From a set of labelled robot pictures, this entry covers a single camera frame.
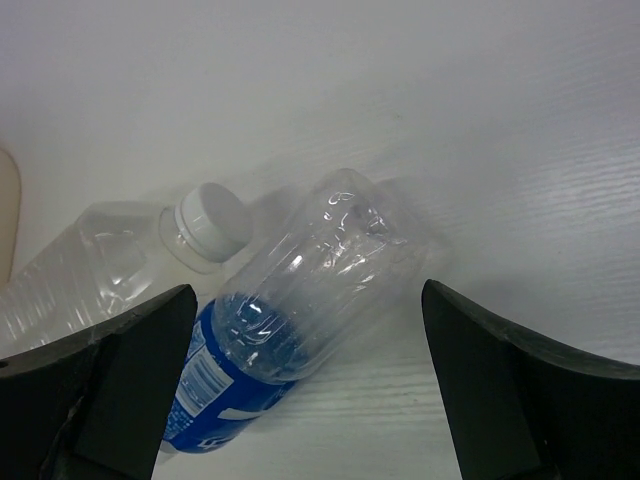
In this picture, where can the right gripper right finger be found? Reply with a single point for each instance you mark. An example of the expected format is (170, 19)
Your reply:
(521, 405)

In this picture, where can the cream plastic bin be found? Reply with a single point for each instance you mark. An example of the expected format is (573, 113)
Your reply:
(10, 202)

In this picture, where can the square clear bottle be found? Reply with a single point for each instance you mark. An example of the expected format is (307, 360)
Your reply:
(118, 255)

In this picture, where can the blue label bottle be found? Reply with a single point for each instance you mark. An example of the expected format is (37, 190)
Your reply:
(349, 248)

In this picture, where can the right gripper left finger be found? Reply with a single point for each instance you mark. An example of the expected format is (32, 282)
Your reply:
(94, 404)

